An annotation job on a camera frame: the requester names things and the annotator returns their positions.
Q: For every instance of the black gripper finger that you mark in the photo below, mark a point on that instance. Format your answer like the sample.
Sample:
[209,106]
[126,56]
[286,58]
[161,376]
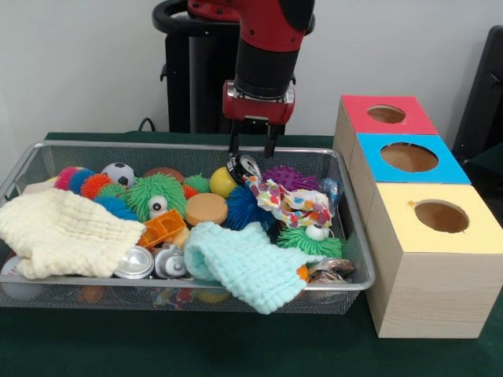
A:
[271,141]
[234,137]

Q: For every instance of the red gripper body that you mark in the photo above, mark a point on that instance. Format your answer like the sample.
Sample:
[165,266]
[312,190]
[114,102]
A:
[257,110]

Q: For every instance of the clear plastic packet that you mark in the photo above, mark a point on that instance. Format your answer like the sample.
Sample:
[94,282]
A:
[333,190]

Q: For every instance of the mint green knitted cloth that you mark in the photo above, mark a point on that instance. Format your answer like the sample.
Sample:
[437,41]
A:
[251,263]

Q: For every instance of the multicolour puffer caterpillar toy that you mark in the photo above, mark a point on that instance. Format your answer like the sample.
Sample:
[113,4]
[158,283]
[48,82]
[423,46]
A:
[92,182]

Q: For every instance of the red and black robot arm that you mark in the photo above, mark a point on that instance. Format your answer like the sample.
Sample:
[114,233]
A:
[271,47]

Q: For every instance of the wooden box with three holes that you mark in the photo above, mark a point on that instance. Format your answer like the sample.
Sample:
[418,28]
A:
[432,282]

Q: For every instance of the large green puffer toy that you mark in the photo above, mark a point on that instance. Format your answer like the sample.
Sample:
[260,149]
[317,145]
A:
[157,192]

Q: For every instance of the small green puffer toy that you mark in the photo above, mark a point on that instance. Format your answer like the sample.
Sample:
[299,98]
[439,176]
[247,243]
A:
[298,241]

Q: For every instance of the orange plastic toy crate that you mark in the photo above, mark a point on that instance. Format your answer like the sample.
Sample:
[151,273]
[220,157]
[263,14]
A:
[163,228]

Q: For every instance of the black and white soccer ball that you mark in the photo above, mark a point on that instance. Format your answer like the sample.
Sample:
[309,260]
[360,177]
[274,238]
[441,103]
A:
[120,173]

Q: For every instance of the small orange basketball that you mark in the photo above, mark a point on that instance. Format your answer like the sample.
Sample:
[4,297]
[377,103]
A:
[303,273]

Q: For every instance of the cream knitted cloth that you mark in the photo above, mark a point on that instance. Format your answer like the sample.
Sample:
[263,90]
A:
[67,231]

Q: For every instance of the dark green table cloth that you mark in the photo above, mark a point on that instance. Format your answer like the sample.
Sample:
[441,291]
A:
[196,345]

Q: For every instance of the black upright panel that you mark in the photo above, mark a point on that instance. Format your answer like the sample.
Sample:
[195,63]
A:
[483,98]

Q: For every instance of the dark green side cloth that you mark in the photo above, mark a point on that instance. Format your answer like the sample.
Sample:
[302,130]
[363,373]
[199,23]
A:
[491,155]

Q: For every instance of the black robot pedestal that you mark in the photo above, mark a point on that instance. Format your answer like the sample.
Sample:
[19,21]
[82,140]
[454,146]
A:
[204,78]

